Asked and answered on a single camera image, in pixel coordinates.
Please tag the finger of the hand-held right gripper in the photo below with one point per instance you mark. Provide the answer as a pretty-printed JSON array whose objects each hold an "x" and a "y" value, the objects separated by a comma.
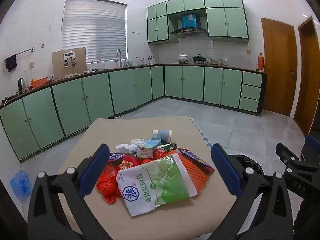
[
  {"x": 313, "y": 143},
  {"x": 287, "y": 155}
]

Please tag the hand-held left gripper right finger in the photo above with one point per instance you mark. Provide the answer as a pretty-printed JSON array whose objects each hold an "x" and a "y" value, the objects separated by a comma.
[{"x": 225, "y": 172}]

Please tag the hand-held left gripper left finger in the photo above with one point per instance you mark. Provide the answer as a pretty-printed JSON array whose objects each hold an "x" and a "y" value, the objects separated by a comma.
[{"x": 96, "y": 170}]

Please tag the red plastic bag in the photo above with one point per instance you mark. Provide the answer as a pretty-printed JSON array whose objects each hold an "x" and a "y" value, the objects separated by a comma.
[{"x": 107, "y": 182}]

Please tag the silver foil wrapper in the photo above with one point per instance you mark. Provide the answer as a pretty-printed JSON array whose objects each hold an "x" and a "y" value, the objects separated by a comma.
[{"x": 115, "y": 156}]

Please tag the black lined trash bin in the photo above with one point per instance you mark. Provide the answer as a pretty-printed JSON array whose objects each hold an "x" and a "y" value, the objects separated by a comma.
[{"x": 250, "y": 163}]

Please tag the orange foam net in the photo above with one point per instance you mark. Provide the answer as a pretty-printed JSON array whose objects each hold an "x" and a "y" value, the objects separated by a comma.
[{"x": 197, "y": 180}]

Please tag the blue snack packet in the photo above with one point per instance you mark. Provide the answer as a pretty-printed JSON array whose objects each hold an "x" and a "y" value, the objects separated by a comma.
[{"x": 197, "y": 162}]

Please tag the red gold printed packet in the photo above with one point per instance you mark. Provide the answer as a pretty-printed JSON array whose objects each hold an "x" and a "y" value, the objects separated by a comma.
[{"x": 127, "y": 163}]

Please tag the white tissue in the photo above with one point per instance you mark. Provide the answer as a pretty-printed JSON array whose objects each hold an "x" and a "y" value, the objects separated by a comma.
[
  {"x": 137, "y": 141},
  {"x": 125, "y": 148}
]

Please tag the green white crushed carton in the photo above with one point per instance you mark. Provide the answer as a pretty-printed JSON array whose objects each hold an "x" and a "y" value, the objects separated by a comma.
[{"x": 145, "y": 151}]

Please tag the green white salt bag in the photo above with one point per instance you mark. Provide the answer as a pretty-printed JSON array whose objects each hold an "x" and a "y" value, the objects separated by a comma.
[{"x": 150, "y": 187}]

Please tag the white blue paper cup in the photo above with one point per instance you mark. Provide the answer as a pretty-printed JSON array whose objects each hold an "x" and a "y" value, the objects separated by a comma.
[{"x": 163, "y": 134}]

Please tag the beige tablecloth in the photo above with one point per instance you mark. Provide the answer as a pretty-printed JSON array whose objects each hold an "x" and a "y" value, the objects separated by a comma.
[{"x": 125, "y": 127}]

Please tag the green lower cabinets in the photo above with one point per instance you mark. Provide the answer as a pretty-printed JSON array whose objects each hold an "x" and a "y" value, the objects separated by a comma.
[{"x": 95, "y": 95}]

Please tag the green cabinets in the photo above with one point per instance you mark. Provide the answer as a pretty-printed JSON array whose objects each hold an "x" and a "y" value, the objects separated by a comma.
[
  {"x": 225, "y": 22},
  {"x": 95, "y": 95}
]

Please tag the blue plastic bag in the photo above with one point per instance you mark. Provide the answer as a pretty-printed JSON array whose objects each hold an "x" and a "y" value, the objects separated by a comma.
[{"x": 21, "y": 185}]

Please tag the orange thermos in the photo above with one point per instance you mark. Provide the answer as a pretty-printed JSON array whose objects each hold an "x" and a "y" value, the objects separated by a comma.
[{"x": 260, "y": 62}]

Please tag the orange basket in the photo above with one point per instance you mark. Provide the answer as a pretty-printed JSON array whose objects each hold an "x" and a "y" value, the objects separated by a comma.
[{"x": 38, "y": 83}]

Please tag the wooden board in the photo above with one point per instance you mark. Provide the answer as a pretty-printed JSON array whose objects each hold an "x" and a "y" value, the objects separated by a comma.
[{"x": 57, "y": 67}]

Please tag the glass jar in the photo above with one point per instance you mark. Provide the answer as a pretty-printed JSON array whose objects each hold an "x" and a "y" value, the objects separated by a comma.
[
  {"x": 219, "y": 61},
  {"x": 209, "y": 61}
]

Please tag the metal faucet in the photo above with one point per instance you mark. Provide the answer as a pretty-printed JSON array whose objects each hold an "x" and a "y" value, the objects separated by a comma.
[{"x": 120, "y": 61}]

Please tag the steel kettle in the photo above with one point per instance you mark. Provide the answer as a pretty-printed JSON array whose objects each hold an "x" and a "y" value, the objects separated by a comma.
[{"x": 21, "y": 85}]

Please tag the black wok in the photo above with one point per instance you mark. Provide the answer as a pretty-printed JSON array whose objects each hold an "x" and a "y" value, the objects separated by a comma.
[{"x": 199, "y": 58}]

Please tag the utensil holder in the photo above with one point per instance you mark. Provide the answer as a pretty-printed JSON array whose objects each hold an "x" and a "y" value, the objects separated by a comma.
[{"x": 141, "y": 61}]

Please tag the white grey device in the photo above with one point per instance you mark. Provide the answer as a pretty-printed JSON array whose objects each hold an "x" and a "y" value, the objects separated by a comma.
[{"x": 69, "y": 54}]

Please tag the white cooking pot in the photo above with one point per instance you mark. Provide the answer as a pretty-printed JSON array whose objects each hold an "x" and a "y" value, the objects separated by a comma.
[{"x": 182, "y": 57}]

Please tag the dark cloth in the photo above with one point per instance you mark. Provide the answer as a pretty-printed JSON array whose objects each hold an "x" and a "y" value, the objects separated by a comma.
[{"x": 11, "y": 63}]

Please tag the white window blind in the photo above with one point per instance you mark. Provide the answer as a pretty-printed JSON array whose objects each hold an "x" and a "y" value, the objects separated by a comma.
[{"x": 95, "y": 30}]

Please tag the black range hood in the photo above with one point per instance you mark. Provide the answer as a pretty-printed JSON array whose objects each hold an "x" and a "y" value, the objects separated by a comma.
[{"x": 188, "y": 32}]

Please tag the green upper cabinets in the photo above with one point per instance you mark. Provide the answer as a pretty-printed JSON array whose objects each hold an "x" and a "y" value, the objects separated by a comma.
[{"x": 225, "y": 22}]

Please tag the blue box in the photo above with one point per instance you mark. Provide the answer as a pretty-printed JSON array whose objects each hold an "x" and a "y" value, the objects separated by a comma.
[{"x": 190, "y": 20}]

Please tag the metal towel rail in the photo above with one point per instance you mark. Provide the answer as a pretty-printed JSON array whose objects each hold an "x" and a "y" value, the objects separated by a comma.
[{"x": 23, "y": 52}]

